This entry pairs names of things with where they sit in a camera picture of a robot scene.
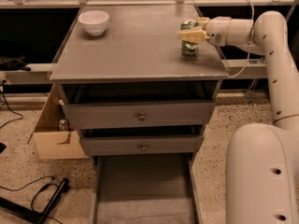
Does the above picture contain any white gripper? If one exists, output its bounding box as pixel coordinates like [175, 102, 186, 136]
[179, 17, 253, 47]

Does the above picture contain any green soda can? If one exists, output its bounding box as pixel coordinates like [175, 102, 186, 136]
[180, 19, 198, 56]

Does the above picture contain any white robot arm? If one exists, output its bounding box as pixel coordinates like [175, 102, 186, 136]
[179, 11, 299, 224]

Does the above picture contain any grey top drawer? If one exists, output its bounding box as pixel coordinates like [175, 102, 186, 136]
[64, 100, 215, 130]

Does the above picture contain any grey drawer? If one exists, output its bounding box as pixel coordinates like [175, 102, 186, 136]
[64, 100, 215, 130]
[81, 135, 203, 156]
[89, 153, 203, 224]

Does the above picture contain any grey drawer cabinet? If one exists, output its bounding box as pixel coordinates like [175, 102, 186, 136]
[51, 5, 226, 224]

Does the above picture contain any grey middle drawer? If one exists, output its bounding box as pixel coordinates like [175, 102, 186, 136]
[81, 135, 203, 156]

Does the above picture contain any small can in box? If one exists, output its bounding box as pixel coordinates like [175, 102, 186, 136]
[58, 119, 68, 132]

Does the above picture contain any grey bottom drawer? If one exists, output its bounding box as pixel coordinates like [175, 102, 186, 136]
[89, 153, 203, 224]

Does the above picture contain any white ceramic bowl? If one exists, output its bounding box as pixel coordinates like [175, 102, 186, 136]
[78, 10, 109, 36]

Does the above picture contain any cardboard box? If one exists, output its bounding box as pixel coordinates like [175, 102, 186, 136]
[33, 85, 87, 160]

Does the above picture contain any black cloth object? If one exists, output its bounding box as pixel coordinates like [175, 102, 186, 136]
[0, 57, 31, 71]

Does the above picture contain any white cable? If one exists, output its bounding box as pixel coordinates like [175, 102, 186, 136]
[227, 0, 256, 79]

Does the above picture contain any black floor cable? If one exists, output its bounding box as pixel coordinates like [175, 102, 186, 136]
[0, 79, 24, 131]

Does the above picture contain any black stand with cable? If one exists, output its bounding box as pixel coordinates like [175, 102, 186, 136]
[0, 177, 71, 224]

